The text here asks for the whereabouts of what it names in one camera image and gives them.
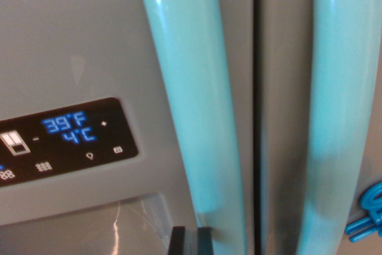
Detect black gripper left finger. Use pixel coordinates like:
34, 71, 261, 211
167, 226, 187, 255

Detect grey fridge door with display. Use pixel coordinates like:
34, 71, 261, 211
0, 0, 255, 255

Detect black control panel blue digits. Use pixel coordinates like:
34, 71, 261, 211
0, 97, 139, 189

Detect blue round letter magnet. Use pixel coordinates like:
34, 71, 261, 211
359, 181, 382, 219

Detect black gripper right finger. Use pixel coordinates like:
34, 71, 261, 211
196, 226, 215, 255

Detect blue barred letter magnet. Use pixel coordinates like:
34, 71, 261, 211
344, 209, 382, 244

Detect turquoise fridge door handle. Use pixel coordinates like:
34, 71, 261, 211
294, 0, 382, 255
134, 0, 248, 255

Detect plain grey fridge door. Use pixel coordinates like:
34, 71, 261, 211
257, 0, 382, 255

